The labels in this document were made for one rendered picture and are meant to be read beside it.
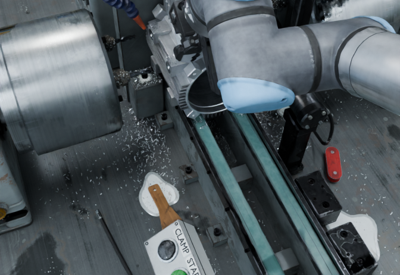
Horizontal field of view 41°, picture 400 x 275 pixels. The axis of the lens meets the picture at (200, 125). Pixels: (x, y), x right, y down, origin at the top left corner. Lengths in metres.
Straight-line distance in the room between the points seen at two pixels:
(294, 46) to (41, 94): 0.46
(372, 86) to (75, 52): 0.53
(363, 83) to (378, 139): 0.70
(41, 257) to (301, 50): 0.70
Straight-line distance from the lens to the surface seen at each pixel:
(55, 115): 0.95
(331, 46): 0.69
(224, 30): 0.67
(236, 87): 0.65
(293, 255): 1.08
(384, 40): 0.64
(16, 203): 1.11
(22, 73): 0.94
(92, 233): 1.14
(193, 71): 0.99
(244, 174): 1.15
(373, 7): 1.15
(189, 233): 0.83
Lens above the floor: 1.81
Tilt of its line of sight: 53 degrees down
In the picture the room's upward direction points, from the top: 2 degrees clockwise
